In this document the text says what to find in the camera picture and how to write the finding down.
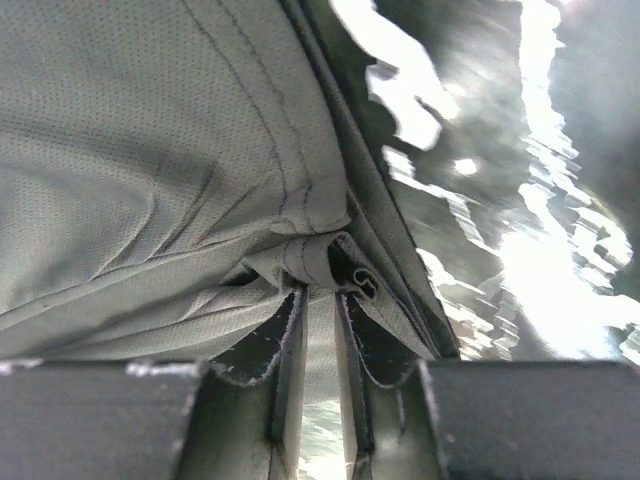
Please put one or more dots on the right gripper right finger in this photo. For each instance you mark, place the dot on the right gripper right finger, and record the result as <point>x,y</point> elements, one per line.
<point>405,417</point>

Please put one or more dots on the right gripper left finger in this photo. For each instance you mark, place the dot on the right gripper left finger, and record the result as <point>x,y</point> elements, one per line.
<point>236,416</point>

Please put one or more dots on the black t shirt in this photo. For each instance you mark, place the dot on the black t shirt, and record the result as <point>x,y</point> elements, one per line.
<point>173,173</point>

